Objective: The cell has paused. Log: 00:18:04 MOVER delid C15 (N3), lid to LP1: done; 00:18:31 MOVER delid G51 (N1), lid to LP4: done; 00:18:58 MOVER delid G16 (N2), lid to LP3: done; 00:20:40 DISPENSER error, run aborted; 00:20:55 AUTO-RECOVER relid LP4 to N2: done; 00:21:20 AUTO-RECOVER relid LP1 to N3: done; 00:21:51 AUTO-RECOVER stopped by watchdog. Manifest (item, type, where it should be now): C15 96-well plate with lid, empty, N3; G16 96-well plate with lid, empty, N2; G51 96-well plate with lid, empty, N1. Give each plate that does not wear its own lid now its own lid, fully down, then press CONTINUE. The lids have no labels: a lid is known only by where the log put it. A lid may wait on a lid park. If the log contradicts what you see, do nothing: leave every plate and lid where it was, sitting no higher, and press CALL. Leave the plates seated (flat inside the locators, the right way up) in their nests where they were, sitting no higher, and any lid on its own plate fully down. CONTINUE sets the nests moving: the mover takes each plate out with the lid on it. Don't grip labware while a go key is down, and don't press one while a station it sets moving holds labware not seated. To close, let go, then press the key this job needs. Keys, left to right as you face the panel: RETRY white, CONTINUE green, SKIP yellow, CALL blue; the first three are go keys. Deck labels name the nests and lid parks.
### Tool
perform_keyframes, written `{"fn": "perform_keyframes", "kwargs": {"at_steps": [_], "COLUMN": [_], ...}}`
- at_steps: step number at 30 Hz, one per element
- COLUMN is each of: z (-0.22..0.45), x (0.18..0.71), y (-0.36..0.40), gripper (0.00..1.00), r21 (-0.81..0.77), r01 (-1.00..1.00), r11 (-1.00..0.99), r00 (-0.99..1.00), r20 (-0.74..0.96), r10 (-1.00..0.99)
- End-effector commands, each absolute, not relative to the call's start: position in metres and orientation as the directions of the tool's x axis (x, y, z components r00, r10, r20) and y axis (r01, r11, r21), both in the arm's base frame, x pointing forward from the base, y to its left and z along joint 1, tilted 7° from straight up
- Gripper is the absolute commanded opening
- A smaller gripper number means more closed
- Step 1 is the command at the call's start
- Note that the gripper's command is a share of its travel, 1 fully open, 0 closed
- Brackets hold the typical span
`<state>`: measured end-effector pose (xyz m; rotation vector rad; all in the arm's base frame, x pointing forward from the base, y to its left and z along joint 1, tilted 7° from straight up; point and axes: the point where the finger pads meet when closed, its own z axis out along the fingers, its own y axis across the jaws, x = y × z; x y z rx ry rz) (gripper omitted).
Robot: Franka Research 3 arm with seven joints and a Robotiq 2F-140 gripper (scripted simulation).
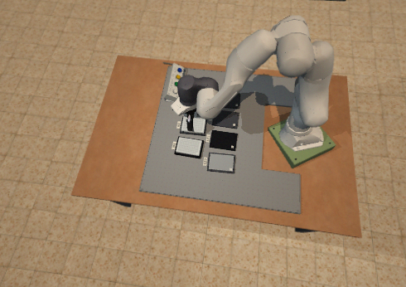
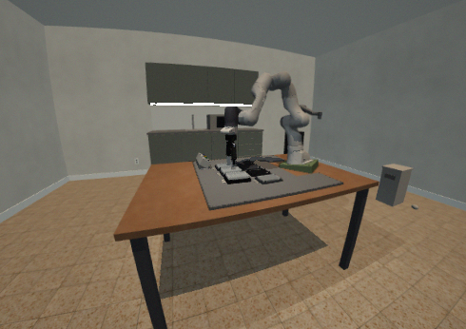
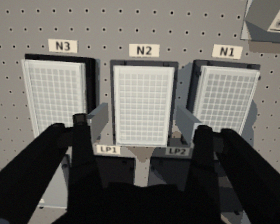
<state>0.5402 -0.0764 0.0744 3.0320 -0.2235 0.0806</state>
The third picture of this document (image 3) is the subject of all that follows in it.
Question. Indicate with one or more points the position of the grey button panel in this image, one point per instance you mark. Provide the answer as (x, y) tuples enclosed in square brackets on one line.
[(259, 15)]

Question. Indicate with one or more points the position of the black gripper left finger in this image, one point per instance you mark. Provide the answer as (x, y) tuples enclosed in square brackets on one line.
[(25, 178)]

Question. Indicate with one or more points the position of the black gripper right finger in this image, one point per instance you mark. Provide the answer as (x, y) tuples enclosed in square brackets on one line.
[(255, 182)]

